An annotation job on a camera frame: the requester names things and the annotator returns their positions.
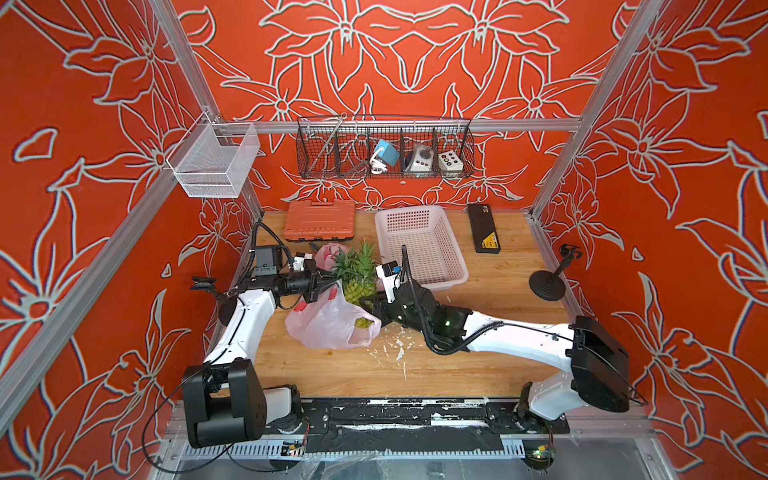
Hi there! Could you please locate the black round stand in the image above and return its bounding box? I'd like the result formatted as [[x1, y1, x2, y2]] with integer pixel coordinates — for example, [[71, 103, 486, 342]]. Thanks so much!
[[190, 276, 238, 327], [529, 244, 583, 302]]

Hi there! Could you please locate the pink plastic bag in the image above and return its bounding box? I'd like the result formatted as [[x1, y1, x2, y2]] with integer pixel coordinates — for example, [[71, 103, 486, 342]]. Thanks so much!
[[285, 243, 382, 350]]

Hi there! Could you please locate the white button box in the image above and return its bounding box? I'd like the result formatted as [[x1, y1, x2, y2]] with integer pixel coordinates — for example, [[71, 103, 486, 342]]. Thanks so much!
[[438, 150, 464, 179]]

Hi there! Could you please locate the black wire wall basket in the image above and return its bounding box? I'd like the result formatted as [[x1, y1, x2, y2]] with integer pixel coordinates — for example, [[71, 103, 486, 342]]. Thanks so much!
[[296, 114, 477, 180]]

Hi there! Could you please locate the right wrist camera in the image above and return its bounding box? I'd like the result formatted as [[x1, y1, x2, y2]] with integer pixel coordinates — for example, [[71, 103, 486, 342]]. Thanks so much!
[[376, 261, 401, 303]]

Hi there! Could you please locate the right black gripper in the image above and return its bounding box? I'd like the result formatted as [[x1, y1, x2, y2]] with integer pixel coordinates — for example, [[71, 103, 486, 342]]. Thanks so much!
[[356, 291, 433, 339]]

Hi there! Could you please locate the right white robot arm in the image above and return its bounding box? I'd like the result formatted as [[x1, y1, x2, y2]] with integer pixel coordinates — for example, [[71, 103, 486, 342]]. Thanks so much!
[[363, 282, 632, 421]]

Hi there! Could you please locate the left black round stand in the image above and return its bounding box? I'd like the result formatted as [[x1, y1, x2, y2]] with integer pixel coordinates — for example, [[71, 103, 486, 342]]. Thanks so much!
[[190, 276, 238, 327]]

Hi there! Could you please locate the orange plastic tool case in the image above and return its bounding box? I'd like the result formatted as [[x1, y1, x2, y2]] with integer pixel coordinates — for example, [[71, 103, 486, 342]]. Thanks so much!
[[283, 200, 356, 242]]

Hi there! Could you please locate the black box yellow label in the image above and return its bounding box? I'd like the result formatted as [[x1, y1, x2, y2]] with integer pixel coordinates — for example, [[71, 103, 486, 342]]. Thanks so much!
[[467, 203, 501, 254]]

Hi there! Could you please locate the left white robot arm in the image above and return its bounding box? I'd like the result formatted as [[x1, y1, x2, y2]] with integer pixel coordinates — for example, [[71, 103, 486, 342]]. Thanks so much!
[[182, 267, 336, 449]]

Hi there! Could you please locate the teal box with cable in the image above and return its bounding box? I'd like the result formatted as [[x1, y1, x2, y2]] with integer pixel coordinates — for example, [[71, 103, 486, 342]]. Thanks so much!
[[369, 140, 399, 175]]

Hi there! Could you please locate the white device with knobs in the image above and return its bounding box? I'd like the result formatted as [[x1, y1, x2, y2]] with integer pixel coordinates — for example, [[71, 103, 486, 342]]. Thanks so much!
[[405, 143, 434, 178]]

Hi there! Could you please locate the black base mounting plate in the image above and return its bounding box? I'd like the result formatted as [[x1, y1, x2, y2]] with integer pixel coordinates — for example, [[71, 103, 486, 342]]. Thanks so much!
[[263, 397, 571, 458]]

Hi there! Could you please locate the clear wire wall basket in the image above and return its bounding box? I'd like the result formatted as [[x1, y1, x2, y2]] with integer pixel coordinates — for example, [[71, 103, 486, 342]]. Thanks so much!
[[168, 122, 261, 199]]

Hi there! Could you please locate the white perforated plastic basket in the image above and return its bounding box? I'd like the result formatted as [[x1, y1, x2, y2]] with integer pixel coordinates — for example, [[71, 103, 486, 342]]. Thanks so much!
[[374, 205, 469, 291]]

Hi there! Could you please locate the right black round stand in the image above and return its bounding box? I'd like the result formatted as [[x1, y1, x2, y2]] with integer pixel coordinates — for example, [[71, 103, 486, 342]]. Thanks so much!
[[529, 244, 583, 302]]

